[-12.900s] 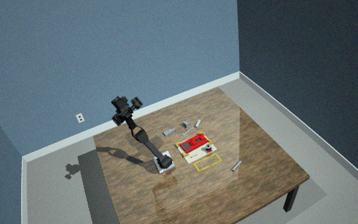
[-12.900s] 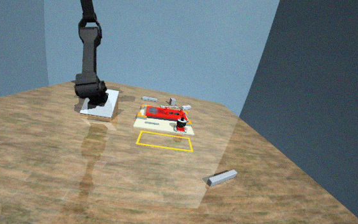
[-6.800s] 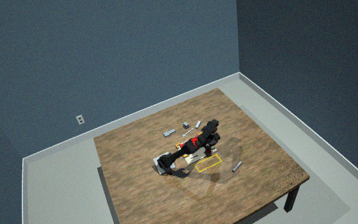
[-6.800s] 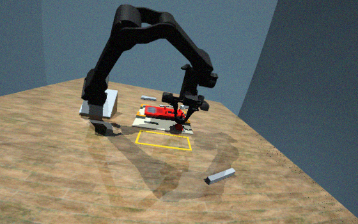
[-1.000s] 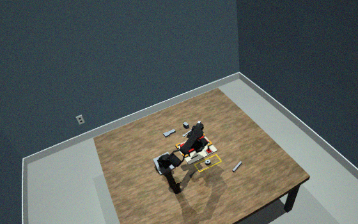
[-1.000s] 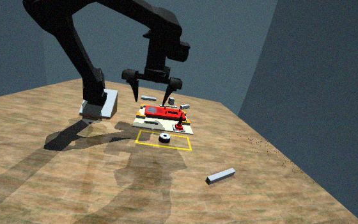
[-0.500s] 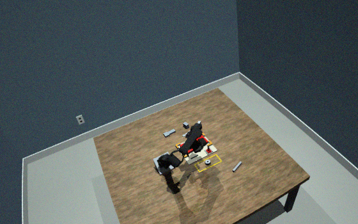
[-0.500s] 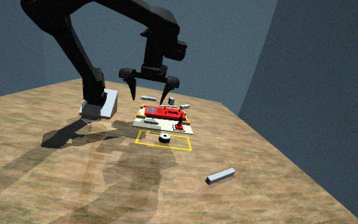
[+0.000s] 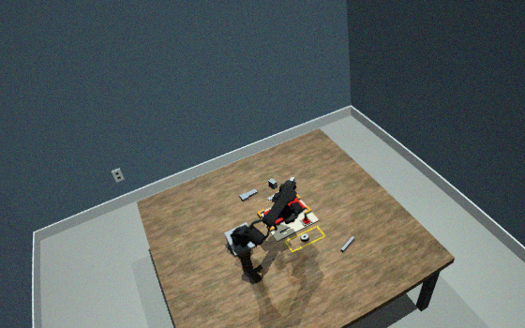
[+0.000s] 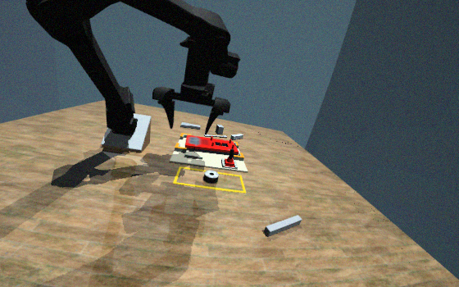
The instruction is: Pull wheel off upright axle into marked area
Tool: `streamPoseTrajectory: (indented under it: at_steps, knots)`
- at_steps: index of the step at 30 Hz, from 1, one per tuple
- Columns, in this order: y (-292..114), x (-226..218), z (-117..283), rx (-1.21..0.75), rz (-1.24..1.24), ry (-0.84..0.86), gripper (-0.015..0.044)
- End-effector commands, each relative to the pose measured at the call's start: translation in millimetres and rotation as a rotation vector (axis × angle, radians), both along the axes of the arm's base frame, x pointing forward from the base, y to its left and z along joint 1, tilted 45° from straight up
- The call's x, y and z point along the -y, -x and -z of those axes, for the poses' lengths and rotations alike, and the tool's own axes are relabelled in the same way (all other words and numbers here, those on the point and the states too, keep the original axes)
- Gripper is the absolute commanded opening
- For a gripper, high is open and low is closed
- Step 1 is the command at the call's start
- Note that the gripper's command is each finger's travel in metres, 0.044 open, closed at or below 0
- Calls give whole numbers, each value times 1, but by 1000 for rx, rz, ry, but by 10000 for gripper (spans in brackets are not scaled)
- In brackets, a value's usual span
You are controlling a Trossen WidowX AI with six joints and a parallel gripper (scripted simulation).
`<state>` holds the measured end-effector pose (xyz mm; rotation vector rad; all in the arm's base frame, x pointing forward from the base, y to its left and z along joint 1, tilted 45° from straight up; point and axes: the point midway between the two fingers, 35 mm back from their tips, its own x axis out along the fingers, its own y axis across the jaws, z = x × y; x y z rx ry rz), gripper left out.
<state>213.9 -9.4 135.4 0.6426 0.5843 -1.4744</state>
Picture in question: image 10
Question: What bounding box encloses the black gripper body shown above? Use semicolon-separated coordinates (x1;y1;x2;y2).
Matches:
152;68;230;113

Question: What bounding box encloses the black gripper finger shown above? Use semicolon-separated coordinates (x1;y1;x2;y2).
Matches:
205;108;223;134
158;100;175;129

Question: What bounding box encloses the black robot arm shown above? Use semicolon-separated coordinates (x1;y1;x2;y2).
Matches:
26;0;241;136

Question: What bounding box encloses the black wheel with grey hub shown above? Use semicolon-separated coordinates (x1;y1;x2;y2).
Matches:
203;171;219;185

